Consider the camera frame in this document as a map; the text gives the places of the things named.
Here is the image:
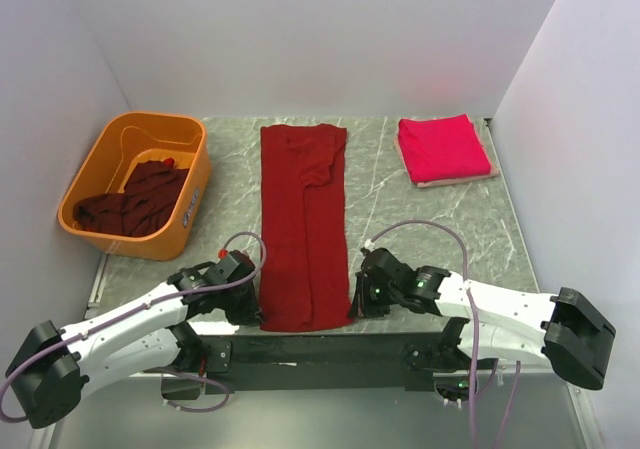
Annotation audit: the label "dark red t-shirt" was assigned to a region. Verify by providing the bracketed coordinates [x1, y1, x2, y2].
[259, 124, 352, 333]

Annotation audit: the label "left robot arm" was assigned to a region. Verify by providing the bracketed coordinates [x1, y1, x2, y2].
[1, 250, 261, 429]

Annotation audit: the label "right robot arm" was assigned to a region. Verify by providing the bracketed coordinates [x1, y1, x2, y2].
[352, 248, 616, 391]

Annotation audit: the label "black base crossbar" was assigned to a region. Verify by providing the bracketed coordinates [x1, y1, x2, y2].
[168, 330, 471, 402]

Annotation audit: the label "maroon t-shirt in bin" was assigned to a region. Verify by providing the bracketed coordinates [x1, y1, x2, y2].
[73, 159, 189, 238]

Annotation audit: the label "folded hot pink t-shirt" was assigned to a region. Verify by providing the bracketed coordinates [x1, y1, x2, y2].
[397, 113, 492, 184]

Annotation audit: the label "orange plastic bin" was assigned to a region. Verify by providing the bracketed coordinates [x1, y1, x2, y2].
[58, 112, 211, 261]

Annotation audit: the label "aluminium extrusion rail frame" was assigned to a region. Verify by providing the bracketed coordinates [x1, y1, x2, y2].
[27, 253, 606, 449]

